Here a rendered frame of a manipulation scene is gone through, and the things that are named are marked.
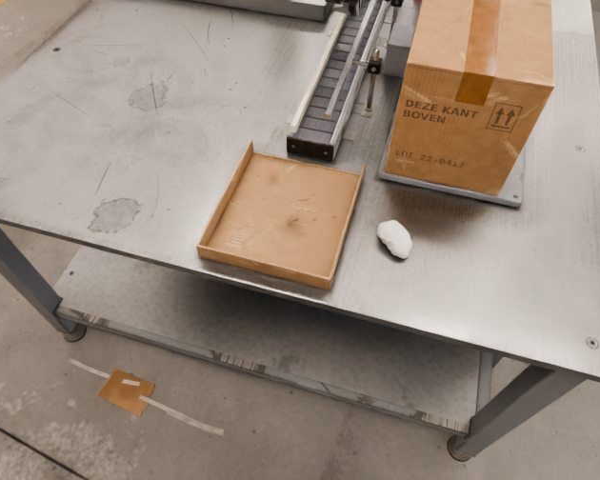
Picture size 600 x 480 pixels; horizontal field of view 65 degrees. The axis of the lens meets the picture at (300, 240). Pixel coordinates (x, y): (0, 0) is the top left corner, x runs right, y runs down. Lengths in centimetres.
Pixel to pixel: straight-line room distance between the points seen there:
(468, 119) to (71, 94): 96
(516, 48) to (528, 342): 51
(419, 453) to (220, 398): 66
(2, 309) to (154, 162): 115
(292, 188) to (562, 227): 56
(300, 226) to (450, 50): 42
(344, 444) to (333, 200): 89
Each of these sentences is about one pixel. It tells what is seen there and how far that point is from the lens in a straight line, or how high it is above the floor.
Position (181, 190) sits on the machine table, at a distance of 105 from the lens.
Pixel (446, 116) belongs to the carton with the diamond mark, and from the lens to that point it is 93.
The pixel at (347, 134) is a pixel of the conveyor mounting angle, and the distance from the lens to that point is 114.
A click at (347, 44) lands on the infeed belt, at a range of 135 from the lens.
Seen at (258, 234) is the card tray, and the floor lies 83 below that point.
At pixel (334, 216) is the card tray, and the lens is 97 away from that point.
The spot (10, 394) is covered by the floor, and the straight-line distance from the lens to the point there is 193.
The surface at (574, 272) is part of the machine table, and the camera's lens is 104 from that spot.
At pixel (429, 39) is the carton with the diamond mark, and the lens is 93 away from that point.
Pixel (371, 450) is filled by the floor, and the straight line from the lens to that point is 164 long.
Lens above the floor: 160
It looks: 55 degrees down
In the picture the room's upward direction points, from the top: straight up
